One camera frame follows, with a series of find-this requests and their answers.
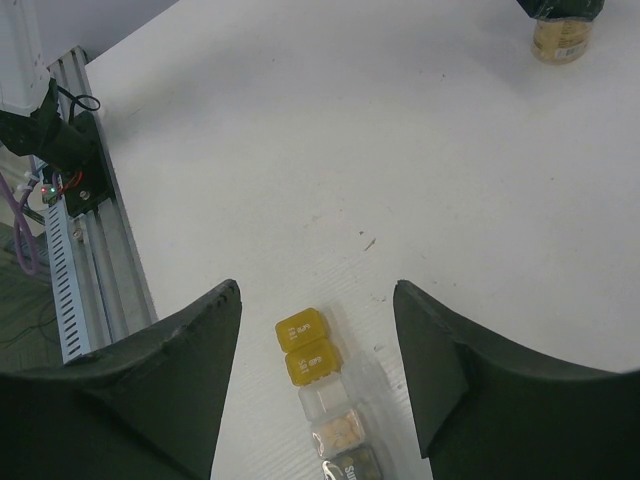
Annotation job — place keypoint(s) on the white slotted cable duct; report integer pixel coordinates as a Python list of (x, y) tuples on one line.
[(70, 312)]

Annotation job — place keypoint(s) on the clear bottle yellow pills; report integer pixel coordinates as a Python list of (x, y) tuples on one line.
[(560, 41)]

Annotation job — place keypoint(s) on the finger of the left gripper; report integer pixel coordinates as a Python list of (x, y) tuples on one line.
[(586, 10)]

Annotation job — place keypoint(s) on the aluminium mounting rail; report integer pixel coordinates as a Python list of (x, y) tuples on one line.
[(113, 289)]

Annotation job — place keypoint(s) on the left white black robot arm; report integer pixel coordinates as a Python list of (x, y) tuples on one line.
[(31, 125)]

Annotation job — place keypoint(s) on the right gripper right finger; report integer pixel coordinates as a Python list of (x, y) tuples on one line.
[(486, 407)]

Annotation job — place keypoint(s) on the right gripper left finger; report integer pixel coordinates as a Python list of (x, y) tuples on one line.
[(146, 407)]

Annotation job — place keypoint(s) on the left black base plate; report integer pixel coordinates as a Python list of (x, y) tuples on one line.
[(87, 180)]

